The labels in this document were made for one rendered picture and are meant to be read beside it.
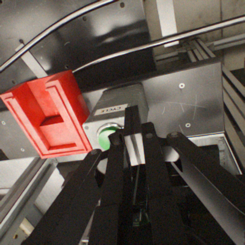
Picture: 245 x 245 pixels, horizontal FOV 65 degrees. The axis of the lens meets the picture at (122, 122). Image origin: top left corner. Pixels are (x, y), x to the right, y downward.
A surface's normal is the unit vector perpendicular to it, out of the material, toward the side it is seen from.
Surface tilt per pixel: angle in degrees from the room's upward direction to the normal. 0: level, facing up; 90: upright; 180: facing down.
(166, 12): 0
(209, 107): 0
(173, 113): 0
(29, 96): 90
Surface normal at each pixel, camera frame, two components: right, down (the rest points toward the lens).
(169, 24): -0.17, 0.54
